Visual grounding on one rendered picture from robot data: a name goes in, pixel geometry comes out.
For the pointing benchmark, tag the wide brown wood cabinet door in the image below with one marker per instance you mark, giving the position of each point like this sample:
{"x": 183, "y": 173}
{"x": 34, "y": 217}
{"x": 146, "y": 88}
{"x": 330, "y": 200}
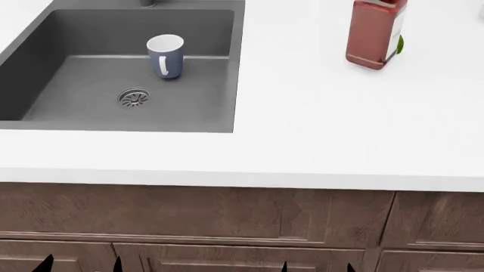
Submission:
{"x": 227, "y": 259}

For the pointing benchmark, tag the blue mug white inside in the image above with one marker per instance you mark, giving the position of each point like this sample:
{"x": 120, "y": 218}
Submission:
{"x": 172, "y": 61}

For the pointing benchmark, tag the brown wood drawer front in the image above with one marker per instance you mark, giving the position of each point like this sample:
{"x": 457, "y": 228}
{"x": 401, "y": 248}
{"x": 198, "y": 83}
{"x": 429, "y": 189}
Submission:
{"x": 438, "y": 221}

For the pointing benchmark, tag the narrow brown wood cabinet door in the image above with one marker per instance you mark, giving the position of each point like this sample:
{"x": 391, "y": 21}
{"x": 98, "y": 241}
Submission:
{"x": 75, "y": 256}

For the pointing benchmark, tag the brown wood false drawer panel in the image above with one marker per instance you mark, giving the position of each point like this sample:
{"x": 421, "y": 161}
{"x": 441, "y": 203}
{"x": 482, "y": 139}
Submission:
{"x": 189, "y": 212}

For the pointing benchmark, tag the red sauce bottle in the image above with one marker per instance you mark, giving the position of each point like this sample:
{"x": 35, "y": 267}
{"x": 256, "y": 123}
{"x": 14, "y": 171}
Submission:
{"x": 368, "y": 37}

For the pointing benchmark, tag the metal sink drain strainer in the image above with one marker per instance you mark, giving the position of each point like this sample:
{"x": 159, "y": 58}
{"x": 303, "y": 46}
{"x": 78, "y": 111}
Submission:
{"x": 133, "y": 97}

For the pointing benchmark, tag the gray sink basin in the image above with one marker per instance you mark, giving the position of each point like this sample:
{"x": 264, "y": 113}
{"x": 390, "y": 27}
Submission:
{"x": 83, "y": 76}

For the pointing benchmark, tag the green lime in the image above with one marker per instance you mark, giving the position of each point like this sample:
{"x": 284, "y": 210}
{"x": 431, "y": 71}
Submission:
{"x": 400, "y": 44}

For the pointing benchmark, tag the gray faucet base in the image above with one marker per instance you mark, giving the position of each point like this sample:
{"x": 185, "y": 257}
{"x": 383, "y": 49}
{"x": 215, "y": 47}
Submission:
{"x": 147, "y": 2}

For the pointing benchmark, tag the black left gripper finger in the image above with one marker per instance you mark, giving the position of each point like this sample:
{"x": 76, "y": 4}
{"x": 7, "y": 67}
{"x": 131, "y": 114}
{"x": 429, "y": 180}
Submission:
{"x": 117, "y": 266}
{"x": 47, "y": 265}

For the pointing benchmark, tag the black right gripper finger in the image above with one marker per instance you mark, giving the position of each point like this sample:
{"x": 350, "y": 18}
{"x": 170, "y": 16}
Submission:
{"x": 284, "y": 267}
{"x": 351, "y": 269}

